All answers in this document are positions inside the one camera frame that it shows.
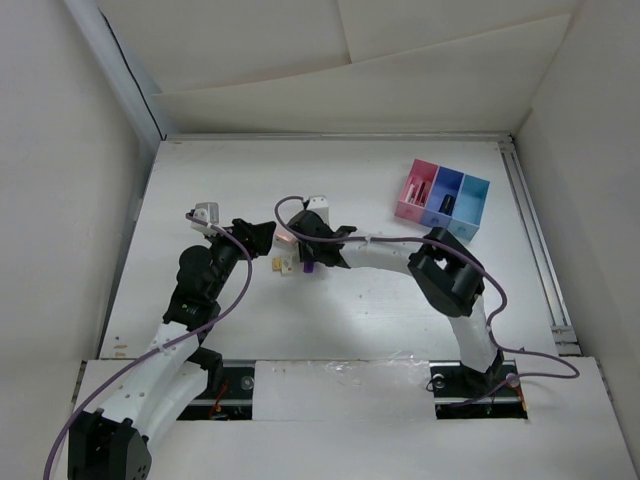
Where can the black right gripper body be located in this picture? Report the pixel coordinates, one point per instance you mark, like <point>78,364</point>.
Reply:
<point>307,252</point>

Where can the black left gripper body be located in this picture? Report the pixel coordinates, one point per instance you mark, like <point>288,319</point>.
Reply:
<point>225,253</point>

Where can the rose gold stapler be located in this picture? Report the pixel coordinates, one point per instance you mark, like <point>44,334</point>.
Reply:
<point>284,239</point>

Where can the white eraser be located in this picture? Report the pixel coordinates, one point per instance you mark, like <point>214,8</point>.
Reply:
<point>287,264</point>

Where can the purple black highlighter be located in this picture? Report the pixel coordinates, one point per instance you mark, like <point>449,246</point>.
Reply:
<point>309,266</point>

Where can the pink white pen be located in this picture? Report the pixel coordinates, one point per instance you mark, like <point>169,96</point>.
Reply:
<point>411,193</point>

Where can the red pen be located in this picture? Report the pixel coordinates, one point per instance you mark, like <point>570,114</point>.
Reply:
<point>421,194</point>

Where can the blue black highlighter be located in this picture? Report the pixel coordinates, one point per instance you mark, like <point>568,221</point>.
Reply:
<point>447,204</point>

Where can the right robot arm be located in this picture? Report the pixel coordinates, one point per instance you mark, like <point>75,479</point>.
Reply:
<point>443,270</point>

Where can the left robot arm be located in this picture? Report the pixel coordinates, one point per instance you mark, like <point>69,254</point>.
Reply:
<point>117,440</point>

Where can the pink container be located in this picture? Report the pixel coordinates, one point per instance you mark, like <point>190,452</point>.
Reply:
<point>421,171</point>

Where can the dark blue container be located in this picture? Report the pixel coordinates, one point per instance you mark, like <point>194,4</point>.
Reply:
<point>441,198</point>

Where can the light blue container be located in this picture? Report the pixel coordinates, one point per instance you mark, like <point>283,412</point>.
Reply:
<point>469,207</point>

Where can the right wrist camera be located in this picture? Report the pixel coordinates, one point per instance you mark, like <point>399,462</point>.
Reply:
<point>319,205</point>

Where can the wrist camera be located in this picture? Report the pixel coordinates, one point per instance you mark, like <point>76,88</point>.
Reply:
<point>203,217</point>
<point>319,205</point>

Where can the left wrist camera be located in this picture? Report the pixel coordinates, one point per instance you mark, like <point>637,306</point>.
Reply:
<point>203,217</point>

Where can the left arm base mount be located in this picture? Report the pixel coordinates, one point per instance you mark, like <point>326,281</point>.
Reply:
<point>228,395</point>

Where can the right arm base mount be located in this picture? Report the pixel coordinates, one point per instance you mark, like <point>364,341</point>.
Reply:
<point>461,393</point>

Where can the aluminium rail right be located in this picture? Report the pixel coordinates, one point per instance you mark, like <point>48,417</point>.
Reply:
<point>561,325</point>

